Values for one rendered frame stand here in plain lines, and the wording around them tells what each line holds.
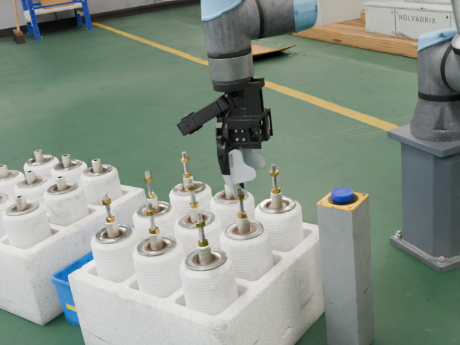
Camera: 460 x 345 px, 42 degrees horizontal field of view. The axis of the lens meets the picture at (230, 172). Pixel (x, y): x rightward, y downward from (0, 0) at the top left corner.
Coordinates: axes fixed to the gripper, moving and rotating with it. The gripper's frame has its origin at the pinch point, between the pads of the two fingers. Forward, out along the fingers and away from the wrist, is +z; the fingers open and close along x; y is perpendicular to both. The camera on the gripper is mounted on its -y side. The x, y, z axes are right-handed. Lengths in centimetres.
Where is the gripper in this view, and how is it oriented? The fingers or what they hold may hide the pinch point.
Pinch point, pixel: (235, 185)
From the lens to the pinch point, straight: 111.5
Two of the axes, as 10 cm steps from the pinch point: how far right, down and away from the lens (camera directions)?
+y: 9.3, 0.3, -3.7
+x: 3.6, -3.9, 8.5
